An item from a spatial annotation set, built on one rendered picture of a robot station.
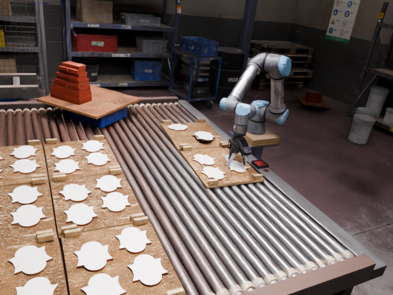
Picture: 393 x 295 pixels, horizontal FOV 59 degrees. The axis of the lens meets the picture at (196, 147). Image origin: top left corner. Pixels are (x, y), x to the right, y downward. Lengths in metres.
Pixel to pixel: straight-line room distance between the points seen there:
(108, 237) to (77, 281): 0.23
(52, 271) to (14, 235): 0.25
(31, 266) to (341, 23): 7.10
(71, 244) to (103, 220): 0.18
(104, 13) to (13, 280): 5.18
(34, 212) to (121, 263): 0.46
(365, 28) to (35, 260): 6.77
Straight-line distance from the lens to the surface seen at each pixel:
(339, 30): 7.71
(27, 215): 1.57
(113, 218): 1.52
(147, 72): 6.41
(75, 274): 1.30
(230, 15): 7.66
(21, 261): 1.37
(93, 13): 6.05
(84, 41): 6.01
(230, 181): 1.85
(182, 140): 2.23
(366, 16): 7.37
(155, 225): 1.51
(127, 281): 1.27
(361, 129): 5.51
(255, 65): 2.19
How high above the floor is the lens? 1.86
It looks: 25 degrees down
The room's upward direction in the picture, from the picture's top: 7 degrees clockwise
